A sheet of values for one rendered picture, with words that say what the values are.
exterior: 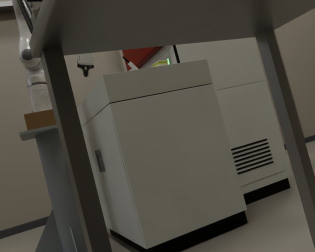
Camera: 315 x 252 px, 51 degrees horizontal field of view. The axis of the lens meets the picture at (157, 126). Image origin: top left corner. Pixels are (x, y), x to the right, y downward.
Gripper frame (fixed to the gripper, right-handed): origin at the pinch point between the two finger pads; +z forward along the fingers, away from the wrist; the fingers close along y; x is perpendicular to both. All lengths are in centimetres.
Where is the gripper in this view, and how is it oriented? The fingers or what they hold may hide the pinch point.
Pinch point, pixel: (85, 73)
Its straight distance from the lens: 222.3
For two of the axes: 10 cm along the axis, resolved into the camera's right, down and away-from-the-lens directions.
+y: -9.2, 0.1, -3.8
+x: 3.8, -1.5, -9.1
